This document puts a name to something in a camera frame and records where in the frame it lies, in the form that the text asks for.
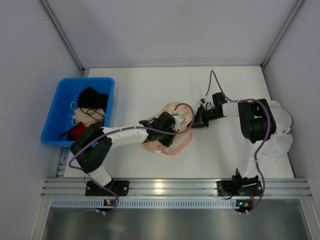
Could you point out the white slotted cable duct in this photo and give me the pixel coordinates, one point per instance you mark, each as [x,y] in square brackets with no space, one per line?
[134,203]

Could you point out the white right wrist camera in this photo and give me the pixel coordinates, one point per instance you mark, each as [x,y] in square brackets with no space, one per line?
[203,101]

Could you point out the white blue mesh laundry bag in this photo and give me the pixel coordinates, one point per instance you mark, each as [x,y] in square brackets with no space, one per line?
[281,141]

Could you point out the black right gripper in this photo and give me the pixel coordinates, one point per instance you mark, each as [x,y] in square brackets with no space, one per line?
[200,119]

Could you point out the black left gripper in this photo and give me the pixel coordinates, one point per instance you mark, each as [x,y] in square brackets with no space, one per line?
[169,139]

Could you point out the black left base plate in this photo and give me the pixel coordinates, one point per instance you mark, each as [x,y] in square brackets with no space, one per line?
[119,187]

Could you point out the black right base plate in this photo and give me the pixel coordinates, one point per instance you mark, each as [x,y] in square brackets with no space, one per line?
[228,189]

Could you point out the blue plastic bin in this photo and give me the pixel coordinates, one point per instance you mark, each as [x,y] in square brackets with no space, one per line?
[59,118]

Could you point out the black bra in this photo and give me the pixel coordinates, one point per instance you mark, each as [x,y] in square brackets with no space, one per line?
[89,98]

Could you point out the red bra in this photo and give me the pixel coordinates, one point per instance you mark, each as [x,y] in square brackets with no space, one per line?
[78,130]

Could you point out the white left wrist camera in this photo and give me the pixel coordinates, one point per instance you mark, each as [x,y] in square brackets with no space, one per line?
[178,121]

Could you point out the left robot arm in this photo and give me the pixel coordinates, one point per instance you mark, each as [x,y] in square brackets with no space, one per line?
[92,147]

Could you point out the aluminium front rail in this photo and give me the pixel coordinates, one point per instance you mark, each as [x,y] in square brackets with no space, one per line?
[275,188]

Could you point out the pink mesh laundry bag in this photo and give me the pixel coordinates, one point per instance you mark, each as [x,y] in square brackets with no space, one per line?
[181,138]

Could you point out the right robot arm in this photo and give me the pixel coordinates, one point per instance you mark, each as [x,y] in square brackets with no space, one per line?
[257,125]

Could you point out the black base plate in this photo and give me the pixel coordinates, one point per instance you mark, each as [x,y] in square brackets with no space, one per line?
[228,189]
[119,187]

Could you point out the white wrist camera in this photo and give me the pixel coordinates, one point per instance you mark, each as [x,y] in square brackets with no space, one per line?
[203,101]
[178,121]

